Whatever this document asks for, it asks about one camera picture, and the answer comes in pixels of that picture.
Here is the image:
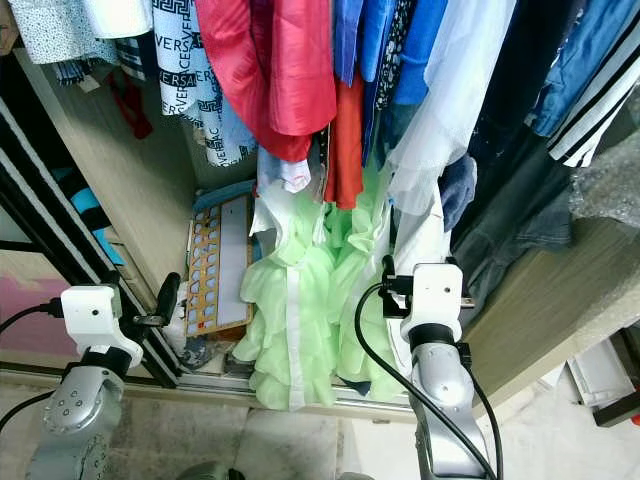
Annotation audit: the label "light green ruffled dress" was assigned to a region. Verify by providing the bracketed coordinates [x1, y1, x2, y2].
[230, 165, 401, 413]

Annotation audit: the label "wardrobe sliding door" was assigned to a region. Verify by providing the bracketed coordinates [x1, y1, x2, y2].
[0, 130, 151, 381]

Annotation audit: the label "wooden wardrobe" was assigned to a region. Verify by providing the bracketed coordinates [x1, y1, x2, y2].
[0, 0, 640, 411]

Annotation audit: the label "small blue cloth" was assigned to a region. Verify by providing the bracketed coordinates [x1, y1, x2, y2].
[440, 155, 479, 233]

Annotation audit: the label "orange red garment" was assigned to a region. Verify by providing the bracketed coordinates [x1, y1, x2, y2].
[323, 75, 366, 211]

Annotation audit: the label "dark grey jeans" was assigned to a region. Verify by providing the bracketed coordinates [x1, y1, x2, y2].
[450, 130, 576, 301]

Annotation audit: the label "white pink garment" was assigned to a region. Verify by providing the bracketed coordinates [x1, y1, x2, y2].
[255, 140, 316, 196]

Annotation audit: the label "grey left robot leg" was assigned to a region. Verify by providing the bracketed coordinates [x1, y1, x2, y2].
[180, 462, 246, 480]

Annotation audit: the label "white sheer garment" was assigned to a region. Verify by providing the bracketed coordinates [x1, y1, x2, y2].
[385, 0, 521, 291]

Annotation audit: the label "white box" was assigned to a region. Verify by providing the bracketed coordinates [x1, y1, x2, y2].
[565, 338, 640, 426]

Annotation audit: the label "white blue lettered garment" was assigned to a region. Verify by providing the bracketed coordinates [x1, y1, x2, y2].
[150, 0, 259, 169]

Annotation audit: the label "plaid garment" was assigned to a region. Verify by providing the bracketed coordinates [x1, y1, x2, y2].
[55, 38, 156, 86]

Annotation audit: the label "blue shirt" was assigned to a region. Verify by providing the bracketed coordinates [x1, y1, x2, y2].
[332, 0, 451, 151]

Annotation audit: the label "clear bubble wrap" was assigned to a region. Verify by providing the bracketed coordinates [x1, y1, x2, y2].
[568, 150, 640, 229]

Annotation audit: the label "red shirt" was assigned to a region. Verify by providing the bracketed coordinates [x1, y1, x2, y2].
[195, 0, 339, 164]

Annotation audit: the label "dark navy garment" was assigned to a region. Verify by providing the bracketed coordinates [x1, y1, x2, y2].
[460, 0, 591, 201]

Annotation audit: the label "white dotted blouse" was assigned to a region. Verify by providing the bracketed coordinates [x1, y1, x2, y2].
[10, 0, 106, 66]

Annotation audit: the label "black white striped garment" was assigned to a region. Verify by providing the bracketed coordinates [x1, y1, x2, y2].
[548, 40, 640, 169]

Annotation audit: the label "plain white garment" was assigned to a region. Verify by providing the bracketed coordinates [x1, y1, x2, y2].
[82, 0, 156, 41]

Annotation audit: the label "blue denim garment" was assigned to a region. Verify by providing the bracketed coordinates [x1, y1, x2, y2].
[530, 0, 640, 139]

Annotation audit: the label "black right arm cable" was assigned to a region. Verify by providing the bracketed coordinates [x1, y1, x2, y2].
[354, 278, 504, 480]

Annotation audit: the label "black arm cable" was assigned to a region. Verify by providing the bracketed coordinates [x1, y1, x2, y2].
[354, 278, 504, 480]
[0, 390, 56, 431]
[0, 298, 66, 336]

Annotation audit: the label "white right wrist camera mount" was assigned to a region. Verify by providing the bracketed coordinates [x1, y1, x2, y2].
[398, 262, 466, 346]

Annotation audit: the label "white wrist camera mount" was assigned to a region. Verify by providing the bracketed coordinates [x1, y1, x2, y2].
[60, 285, 146, 369]
[398, 262, 466, 346]

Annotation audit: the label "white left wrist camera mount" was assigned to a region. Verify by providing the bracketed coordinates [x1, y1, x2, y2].
[60, 285, 146, 369]

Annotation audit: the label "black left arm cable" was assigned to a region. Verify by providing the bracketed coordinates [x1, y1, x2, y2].
[0, 390, 56, 431]
[0, 298, 66, 336]

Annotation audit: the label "red strap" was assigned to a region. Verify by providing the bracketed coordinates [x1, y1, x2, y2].
[105, 70, 146, 141]

